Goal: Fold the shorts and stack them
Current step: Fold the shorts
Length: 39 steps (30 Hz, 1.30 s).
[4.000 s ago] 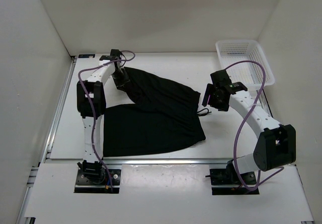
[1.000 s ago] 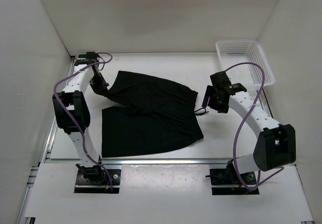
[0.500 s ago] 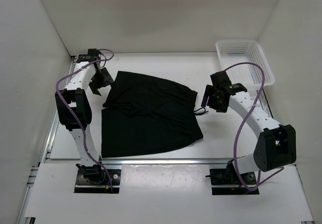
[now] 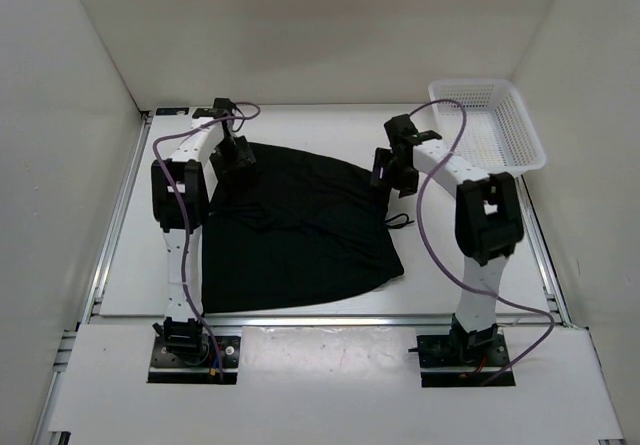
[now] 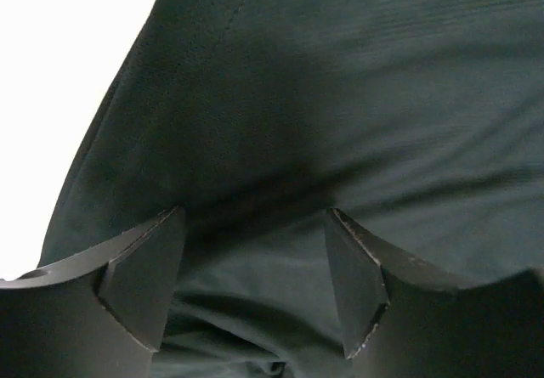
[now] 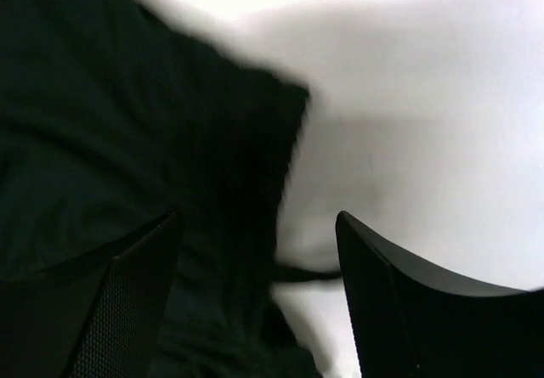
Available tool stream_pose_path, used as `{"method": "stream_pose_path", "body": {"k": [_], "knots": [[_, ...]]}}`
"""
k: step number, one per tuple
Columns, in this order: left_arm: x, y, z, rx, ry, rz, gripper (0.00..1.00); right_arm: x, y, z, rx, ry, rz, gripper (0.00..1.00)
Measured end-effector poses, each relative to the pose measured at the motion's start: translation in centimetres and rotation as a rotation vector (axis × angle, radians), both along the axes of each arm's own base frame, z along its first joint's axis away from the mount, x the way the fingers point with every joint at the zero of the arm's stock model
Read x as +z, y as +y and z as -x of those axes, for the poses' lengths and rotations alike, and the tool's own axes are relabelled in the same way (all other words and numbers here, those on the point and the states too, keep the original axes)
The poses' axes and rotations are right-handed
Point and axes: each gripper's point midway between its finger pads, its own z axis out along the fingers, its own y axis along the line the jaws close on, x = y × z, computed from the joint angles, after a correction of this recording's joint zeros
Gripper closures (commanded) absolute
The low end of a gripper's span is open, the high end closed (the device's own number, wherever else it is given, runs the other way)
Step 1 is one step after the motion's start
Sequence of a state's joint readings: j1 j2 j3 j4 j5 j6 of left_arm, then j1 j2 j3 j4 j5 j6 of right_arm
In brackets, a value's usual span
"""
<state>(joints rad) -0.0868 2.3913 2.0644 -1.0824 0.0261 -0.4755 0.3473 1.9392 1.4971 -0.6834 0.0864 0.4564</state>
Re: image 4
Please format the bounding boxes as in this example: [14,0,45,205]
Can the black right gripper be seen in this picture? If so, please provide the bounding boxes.
[371,148,421,198]

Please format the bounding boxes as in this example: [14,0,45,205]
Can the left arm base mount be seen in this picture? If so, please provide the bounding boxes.
[147,318,241,385]

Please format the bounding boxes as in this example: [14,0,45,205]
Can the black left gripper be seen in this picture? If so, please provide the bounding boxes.
[209,136,256,186]

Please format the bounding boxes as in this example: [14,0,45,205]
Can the white plastic basket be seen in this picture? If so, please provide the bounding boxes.
[428,78,546,176]

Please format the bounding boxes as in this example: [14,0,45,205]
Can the aluminium front rail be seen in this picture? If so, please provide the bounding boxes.
[87,314,549,329]

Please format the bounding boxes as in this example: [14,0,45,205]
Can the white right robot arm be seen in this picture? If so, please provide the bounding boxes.
[371,114,524,365]

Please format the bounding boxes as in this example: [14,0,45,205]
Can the black shorts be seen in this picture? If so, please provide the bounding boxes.
[201,143,404,314]

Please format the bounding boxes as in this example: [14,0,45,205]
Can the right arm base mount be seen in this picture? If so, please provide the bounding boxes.
[408,324,516,388]

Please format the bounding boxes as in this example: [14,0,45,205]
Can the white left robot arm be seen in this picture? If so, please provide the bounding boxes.
[151,98,261,365]

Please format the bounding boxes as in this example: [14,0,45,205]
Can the aluminium left rail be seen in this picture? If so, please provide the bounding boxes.
[75,111,153,330]

